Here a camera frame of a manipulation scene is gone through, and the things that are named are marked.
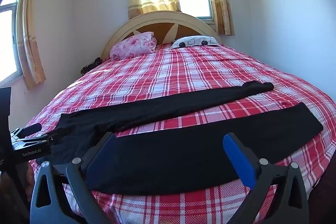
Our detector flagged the black pants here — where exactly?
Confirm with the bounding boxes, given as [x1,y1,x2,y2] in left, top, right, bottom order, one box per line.
[50,80,324,195]

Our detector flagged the side window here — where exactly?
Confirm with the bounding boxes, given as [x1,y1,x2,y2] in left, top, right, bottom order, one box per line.
[0,0,24,85]

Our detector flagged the white patterned pillow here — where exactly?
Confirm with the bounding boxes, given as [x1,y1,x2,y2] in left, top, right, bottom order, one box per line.
[171,35,219,49]

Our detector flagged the cream wooden headboard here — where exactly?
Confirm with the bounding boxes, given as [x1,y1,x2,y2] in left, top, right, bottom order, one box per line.
[101,11,222,60]

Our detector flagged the red plaid bedspread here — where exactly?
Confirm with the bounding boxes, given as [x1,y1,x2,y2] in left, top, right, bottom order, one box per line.
[20,44,336,224]

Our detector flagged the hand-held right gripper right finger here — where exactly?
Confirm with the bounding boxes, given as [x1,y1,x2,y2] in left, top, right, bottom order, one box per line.
[223,133,310,224]

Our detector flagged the dark cloth bundle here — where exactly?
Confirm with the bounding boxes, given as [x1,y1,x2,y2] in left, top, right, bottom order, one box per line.
[80,57,101,75]

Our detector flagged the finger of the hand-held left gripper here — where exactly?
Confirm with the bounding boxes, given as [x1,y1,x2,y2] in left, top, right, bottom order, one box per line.
[14,127,69,147]
[10,123,42,138]

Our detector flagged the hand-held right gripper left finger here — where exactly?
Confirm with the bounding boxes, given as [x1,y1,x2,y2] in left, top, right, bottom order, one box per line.
[30,132,117,224]

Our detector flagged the pink floral pillow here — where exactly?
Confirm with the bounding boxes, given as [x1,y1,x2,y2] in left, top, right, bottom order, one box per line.
[110,31,157,58]

